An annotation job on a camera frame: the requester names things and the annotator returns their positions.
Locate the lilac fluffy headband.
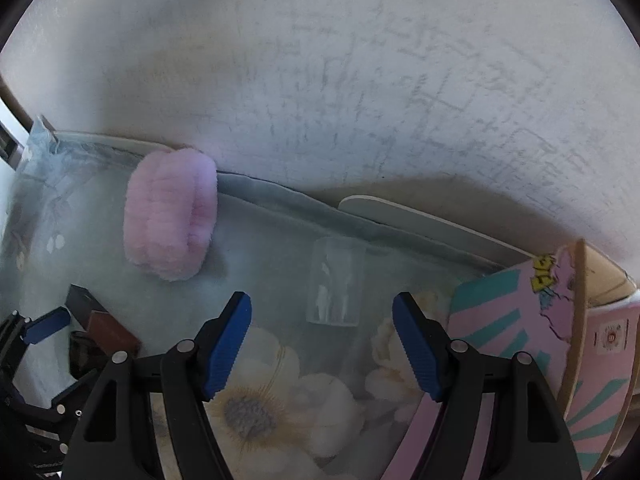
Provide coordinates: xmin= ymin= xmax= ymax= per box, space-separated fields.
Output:
xmin=122 ymin=147 xmax=219 ymax=282

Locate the pink printed cardboard box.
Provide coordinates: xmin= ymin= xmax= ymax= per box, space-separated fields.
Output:
xmin=380 ymin=237 xmax=640 ymax=480

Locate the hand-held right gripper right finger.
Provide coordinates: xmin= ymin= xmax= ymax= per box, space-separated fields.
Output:
xmin=392 ymin=291 xmax=583 ymax=480

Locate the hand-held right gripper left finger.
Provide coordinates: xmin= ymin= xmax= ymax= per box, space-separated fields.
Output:
xmin=60 ymin=291 xmax=252 ymax=480

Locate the clear glass cup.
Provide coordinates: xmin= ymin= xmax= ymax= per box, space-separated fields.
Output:
xmin=306 ymin=236 xmax=363 ymax=327

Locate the white flat board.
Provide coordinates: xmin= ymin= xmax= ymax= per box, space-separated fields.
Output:
xmin=52 ymin=131 xmax=173 ymax=155

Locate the window frame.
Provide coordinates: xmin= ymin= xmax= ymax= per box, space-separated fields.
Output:
xmin=0 ymin=72 xmax=31 ymax=166

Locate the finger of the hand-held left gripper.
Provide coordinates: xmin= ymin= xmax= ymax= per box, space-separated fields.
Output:
xmin=47 ymin=372 xmax=101 ymax=428
xmin=0 ymin=305 xmax=71 ymax=372

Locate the dark brown small box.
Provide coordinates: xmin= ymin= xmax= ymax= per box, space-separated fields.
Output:
xmin=65 ymin=284 xmax=142 ymax=361

